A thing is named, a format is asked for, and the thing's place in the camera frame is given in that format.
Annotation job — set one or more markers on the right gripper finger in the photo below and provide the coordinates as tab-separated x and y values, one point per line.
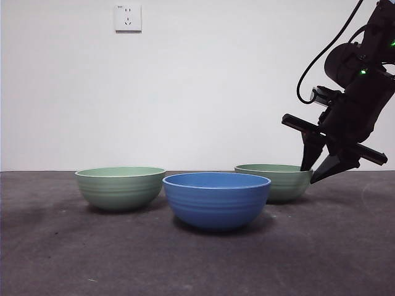
328	168
311	151

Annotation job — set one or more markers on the green ribbed bowl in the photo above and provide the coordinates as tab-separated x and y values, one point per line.
120	191
287	188

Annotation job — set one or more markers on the blue ribbed bowl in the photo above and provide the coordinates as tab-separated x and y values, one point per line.
216	206

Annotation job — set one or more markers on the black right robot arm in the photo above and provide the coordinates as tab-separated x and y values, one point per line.
342	61

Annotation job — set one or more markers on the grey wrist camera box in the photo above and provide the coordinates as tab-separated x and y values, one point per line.
324	96

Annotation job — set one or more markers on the white wall socket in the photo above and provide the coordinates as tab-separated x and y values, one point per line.
128	18

